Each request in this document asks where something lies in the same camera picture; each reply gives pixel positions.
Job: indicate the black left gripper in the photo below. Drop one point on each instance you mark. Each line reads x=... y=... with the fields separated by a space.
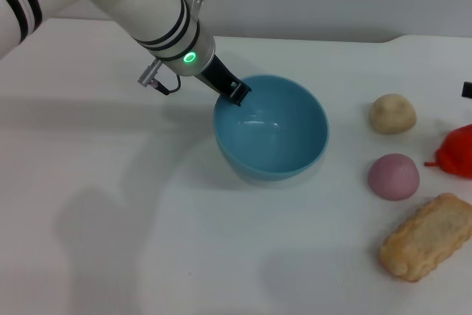
x=218 y=75

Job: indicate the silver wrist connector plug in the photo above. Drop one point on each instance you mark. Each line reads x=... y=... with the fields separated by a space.
x=149 y=79

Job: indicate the pink peach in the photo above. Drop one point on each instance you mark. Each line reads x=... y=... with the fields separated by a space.
x=394 y=178

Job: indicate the beige peach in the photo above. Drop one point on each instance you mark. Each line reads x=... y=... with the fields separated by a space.
x=392 y=114

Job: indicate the blue bowl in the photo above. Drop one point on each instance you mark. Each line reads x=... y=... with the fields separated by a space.
x=273 y=138

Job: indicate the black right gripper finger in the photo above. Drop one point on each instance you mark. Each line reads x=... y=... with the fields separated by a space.
x=468 y=90

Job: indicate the golden bread loaf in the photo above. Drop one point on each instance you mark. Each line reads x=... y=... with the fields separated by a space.
x=424 y=237

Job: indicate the red pepper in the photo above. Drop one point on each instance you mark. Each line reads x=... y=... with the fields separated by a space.
x=457 y=152

